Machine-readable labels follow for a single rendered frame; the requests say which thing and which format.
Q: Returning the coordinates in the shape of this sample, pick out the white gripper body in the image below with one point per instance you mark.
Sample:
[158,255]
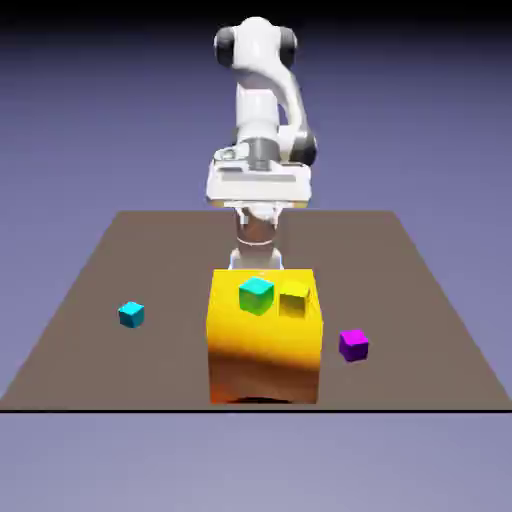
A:
[258,188]

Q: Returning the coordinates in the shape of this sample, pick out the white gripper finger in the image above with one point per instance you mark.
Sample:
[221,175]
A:
[274,215]
[243,216]

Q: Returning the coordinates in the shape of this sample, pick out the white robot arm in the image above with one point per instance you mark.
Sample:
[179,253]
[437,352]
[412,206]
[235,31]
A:
[256,60]

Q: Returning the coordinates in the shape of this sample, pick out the small teal green cube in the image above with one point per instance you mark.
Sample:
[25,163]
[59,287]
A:
[256,298]

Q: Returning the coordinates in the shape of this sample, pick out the small yellow cube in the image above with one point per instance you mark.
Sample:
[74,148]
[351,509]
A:
[294,302]

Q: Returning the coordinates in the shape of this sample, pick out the small cyan cube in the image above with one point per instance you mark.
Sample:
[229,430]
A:
[131,315]

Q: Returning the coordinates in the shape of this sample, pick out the small purple cube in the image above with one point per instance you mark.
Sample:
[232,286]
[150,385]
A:
[353,346]

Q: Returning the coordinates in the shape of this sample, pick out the large yellow box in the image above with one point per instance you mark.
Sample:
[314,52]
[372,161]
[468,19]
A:
[264,344]

